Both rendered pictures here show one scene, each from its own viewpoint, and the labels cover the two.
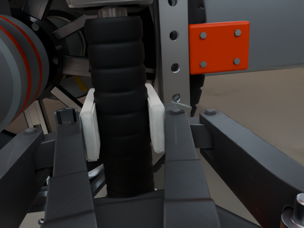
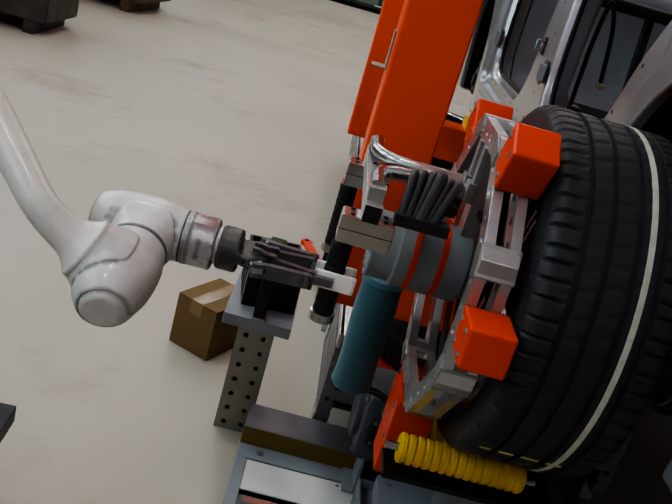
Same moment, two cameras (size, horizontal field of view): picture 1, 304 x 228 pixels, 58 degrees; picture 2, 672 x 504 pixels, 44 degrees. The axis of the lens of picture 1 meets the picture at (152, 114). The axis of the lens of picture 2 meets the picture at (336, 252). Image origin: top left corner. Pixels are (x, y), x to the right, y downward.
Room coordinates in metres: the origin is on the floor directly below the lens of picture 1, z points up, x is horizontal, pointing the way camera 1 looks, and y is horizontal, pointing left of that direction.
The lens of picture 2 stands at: (0.24, -1.28, 1.35)
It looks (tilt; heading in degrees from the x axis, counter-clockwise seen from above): 20 degrees down; 93
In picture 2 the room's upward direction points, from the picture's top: 16 degrees clockwise
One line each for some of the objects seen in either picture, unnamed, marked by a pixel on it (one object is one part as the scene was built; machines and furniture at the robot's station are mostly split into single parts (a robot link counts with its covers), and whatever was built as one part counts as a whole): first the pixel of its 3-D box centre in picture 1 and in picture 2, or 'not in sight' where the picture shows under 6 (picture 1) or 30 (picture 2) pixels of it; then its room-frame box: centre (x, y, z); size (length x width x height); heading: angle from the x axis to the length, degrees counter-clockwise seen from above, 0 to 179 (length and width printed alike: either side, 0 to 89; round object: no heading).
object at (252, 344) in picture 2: not in sight; (249, 358); (-0.01, 0.78, 0.21); 0.10 x 0.10 x 0.42; 6
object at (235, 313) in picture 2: not in sight; (267, 291); (-0.01, 0.75, 0.44); 0.43 x 0.17 x 0.03; 96
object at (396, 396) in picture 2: not in sight; (421, 431); (0.43, 0.22, 0.48); 0.16 x 0.12 x 0.17; 6
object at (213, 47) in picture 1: (211, 46); (483, 341); (0.43, -0.10, 0.85); 0.09 x 0.08 x 0.07; 96
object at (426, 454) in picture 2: not in sight; (460, 463); (0.51, 0.10, 0.51); 0.29 x 0.06 x 0.06; 6
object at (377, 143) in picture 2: not in sight; (424, 145); (0.26, 0.30, 1.03); 0.19 x 0.18 x 0.11; 6
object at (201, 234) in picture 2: not in sight; (202, 241); (-0.04, 0.00, 0.83); 0.09 x 0.06 x 0.09; 96
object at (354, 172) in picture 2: not in sight; (367, 175); (0.17, 0.36, 0.93); 0.09 x 0.05 x 0.05; 6
